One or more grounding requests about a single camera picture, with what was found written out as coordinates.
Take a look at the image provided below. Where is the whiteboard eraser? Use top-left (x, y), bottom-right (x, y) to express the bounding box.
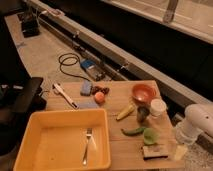
top-left (142, 145), bottom-right (169, 160)

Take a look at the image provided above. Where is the dark grapes bunch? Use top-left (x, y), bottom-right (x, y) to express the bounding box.
top-left (91, 86), bottom-right (110, 95)

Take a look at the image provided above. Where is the orange fruit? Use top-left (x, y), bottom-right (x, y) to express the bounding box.
top-left (94, 92), bottom-right (105, 104)

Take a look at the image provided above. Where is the blue electronic box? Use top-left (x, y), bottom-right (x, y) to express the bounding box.
top-left (80, 59), bottom-right (105, 81)

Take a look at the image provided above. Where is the yellow banana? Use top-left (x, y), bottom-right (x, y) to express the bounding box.
top-left (116, 104), bottom-right (135, 120)

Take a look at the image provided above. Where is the orange bowl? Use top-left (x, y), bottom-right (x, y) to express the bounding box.
top-left (132, 84), bottom-right (156, 103)

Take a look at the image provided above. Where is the dark metal cup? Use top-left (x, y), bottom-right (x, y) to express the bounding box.
top-left (137, 106), bottom-right (149, 122)

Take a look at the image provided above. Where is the metal fork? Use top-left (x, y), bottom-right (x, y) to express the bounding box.
top-left (82, 128), bottom-right (92, 166)

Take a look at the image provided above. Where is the green chili pepper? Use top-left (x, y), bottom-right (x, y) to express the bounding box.
top-left (121, 127), bottom-right (146, 136)

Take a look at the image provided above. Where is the yellow plastic bin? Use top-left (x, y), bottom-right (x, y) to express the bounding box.
top-left (13, 109), bottom-right (111, 171)

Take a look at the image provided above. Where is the wooden board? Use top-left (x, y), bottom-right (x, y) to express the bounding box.
top-left (45, 80), bottom-right (186, 171)

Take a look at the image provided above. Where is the black chair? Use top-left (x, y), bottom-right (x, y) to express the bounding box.
top-left (0, 77), bottom-right (46, 132)

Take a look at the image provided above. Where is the black power box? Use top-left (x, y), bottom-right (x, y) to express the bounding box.
top-left (21, 20), bottom-right (40, 37)

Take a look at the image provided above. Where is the white handled spatula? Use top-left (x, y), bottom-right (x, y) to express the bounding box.
top-left (52, 82), bottom-right (99, 111)

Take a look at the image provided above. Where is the black cable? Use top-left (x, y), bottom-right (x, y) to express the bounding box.
top-left (58, 52), bottom-right (92, 82)

